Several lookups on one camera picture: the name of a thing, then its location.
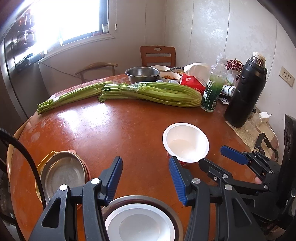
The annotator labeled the large steel bowl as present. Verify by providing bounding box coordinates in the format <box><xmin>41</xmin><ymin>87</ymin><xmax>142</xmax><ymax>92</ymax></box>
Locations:
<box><xmin>125</xmin><ymin>66</ymin><xmax>160</xmax><ymax>84</ymax></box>

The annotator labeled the black metal bracket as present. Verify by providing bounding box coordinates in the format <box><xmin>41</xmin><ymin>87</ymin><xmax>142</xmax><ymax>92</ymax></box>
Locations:
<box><xmin>254</xmin><ymin>133</ymin><xmax>279</xmax><ymax>161</ymax></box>

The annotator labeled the red flower bouquet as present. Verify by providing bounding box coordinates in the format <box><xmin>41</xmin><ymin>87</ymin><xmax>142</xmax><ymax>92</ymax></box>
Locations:
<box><xmin>225</xmin><ymin>59</ymin><xmax>244</xmax><ymax>87</ymax></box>

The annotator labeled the long thin celery bunch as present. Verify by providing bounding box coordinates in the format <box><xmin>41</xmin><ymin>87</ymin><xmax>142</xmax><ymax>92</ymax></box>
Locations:
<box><xmin>37</xmin><ymin>81</ymin><xmax>114</xmax><ymax>115</ymax></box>

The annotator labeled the pink plate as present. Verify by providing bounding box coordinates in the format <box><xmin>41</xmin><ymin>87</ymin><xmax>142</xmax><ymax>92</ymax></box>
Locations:
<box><xmin>67</xmin><ymin>149</ymin><xmax>91</xmax><ymax>210</ymax></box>

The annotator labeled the red tissue packet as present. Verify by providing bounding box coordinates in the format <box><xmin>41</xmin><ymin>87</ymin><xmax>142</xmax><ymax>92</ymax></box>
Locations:
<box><xmin>180</xmin><ymin>62</ymin><xmax>211</xmax><ymax>95</ymax></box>

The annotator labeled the small white bottle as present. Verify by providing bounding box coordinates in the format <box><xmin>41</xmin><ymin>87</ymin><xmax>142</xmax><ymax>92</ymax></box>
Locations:
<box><xmin>220</xmin><ymin>85</ymin><xmax>237</xmax><ymax>96</ymax></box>

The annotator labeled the white bowl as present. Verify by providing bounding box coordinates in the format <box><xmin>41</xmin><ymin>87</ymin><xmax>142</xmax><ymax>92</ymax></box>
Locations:
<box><xmin>150</xmin><ymin>65</ymin><xmax>171</xmax><ymax>73</ymax></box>

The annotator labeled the window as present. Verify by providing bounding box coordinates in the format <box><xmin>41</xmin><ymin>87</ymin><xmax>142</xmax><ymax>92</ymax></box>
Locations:
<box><xmin>30</xmin><ymin>0</ymin><xmax>116</xmax><ymax>50</ymax></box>

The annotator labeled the grey refrigerator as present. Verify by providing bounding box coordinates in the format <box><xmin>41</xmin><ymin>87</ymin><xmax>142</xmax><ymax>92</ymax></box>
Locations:
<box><xmin>0</xmin><ymin>23</ymin><xmax>50</xmax><ymax>121</ymax></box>

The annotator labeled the thick wrapped celery bunch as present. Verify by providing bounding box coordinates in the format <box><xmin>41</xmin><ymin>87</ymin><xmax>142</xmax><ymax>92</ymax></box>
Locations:
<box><xmin>98</xmin><ymin>82</ymin><xmax>202</xmax><ymax>108</ymax></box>

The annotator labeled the round metal plate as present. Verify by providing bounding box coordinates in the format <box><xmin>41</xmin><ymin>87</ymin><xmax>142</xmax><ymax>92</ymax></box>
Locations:
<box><xmin>40</xmin><ymin>152</ymin><xmax>88</xmax><ymax>205</ymax></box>

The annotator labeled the red-brown slatted chair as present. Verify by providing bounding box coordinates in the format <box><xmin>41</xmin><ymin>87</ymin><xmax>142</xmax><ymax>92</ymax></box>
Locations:
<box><xmin>140</xmin><ymin>45</ymin><xmax>176</xmax><ymax>68</ymax></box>

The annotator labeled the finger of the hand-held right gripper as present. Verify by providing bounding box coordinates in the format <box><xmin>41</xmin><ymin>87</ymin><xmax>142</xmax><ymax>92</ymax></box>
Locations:
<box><xmin>198</xmin><ymin>159</ymin><xmax>270</xmax><ymax>198</ymax></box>
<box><xmin>220</xmin><ymin>145</ymin><xmax>282</xmax><ymax>181</ymax></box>

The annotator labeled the dark curved wooden chair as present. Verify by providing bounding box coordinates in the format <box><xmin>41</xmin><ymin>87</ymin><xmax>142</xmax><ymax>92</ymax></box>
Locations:
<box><xmin>74</xmin><ymin>62</ymin><xmax>119</xmax><ymax>84</ymax></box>

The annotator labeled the thick black cable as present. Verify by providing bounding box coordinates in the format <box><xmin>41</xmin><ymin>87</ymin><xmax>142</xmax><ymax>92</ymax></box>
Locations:
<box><xmin>0</xmin><ymin>127</ymin><xmax>48</xmax><ymax>241</ymax></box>

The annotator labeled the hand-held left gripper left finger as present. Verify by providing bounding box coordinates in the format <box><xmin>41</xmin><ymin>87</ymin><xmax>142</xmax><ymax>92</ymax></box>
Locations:
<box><xmin>28</xmin><ymin>156</ymin><xmax>123</xmax><ymax>241</ymax></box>

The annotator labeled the thin black wire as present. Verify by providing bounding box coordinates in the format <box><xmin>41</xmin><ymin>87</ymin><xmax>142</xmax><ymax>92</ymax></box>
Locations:
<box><xmin>38</xmin><ymin>61</ymin><xmax>78</xmax><ymax>76</ymax></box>

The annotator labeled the light wooden chair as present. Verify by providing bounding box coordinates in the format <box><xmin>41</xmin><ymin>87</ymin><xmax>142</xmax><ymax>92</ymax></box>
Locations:
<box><xmin>6</xmin><ymin>116</ymin><xmax>33</xmax><ymax>179</ymax></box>

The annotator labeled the black thermos flask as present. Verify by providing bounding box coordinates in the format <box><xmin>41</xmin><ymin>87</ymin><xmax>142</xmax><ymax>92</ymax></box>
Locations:
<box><xmin>224</xmin><ymin>52</ymin><xmax>267</xmax><ymax>128</ymax></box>

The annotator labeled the small steel bowl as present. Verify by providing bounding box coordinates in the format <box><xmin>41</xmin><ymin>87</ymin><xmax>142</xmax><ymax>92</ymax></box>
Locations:
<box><xmin>101</xmin><ymin>195</ymin><xmax>185</xmax><ymax>241</ymax></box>

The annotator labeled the green drink bottle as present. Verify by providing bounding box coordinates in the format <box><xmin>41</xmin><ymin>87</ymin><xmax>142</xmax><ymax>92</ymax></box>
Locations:
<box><xmin>200</xmin><ymin>53</ymin><xmax>228</xmax><ymax>113</ymax></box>

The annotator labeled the white wall outlet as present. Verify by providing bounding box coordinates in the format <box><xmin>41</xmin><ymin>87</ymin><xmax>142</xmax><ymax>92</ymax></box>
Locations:
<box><xmin>279</xmin><ymin>66</ymin><xmax>296</xmax><ymax>88</ymax></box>

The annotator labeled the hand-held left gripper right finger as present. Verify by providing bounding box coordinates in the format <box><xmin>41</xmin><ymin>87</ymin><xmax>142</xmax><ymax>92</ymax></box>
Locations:
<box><xmin>169</xmin><ymin>156</ymin><xmax>263</xmax><ymax>241</ymax></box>

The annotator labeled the patterned table mat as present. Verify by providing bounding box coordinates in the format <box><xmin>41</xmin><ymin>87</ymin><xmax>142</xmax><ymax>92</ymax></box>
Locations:
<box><xmin>228</xmin><ymin>109</ymin><xmax>279</xmax><ymax>149</ymax></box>

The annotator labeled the bowl of orange food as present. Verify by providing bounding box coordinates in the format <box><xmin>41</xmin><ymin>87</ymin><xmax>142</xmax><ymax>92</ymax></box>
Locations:
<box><xmin>159</xmin><ymin>71</ymin><xmax>182</xmax><ymax>83</ymax></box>

